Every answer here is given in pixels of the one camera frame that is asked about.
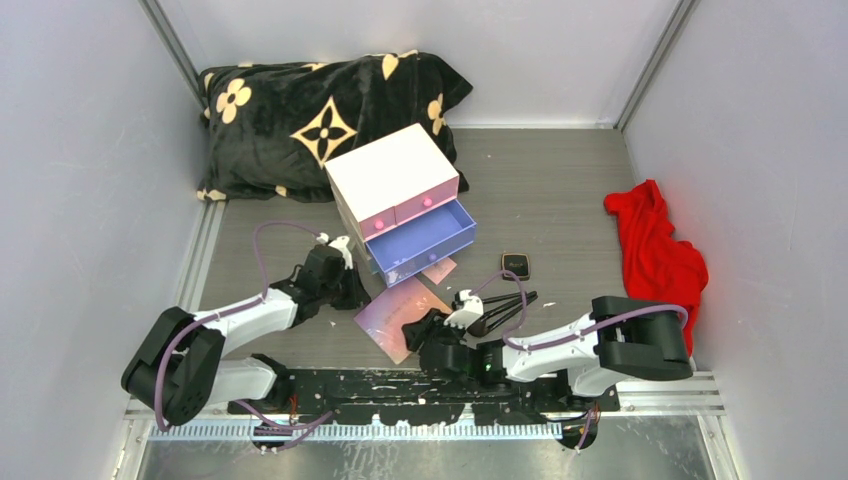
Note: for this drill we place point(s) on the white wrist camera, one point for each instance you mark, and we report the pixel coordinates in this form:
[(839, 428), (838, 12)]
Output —
[(341, 244), (467, 309)]

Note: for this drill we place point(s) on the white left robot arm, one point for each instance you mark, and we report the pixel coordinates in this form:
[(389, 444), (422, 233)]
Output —
[(181, 366)]

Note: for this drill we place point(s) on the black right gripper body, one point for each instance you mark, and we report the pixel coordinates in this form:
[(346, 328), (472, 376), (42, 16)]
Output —
[(447, 334)]

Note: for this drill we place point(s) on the black thin makeup brush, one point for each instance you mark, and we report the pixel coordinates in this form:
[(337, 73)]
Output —
[(509, 299)]

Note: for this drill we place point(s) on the white pink drawer organizer box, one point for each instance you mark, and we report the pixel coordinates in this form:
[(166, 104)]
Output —
[(389, 182)]

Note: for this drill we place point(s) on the black floral plush blanket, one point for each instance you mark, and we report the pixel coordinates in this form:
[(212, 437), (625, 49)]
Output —
[(273, 127)]

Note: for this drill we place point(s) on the small pink card packet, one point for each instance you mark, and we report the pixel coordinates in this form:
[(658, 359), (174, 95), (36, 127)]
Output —
[(438, 271)]

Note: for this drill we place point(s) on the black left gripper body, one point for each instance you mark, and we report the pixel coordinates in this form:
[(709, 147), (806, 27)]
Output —
[(342, 293)]

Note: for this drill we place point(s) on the red cloth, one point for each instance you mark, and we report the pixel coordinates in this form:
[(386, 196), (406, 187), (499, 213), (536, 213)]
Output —
[(656, 266)]

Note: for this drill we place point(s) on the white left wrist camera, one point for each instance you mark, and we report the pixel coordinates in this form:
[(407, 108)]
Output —
[(341, 244)]

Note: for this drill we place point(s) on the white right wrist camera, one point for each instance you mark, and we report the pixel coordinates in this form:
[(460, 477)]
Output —
[(467, 309)]

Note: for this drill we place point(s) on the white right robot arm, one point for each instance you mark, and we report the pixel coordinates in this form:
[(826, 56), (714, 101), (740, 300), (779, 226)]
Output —
[(619, 338)]

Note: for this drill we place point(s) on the black fan makeup brush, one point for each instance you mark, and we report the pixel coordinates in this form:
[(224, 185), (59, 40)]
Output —
[(480, 328)]

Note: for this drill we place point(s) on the black square compact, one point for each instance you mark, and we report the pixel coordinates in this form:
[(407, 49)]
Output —
[(518, 264)]

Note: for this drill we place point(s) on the blue drawer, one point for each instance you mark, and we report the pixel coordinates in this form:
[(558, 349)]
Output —
[(412, 247)]

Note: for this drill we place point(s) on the holographic eyeshadow palette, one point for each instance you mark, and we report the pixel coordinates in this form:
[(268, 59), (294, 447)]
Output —
[(383, 318)]

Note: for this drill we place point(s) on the black long makeup brush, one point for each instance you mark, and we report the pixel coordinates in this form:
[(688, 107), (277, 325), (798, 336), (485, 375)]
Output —
[(513, 309)]

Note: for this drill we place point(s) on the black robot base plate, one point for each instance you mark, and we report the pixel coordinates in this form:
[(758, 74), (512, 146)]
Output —
[(355, 397)]

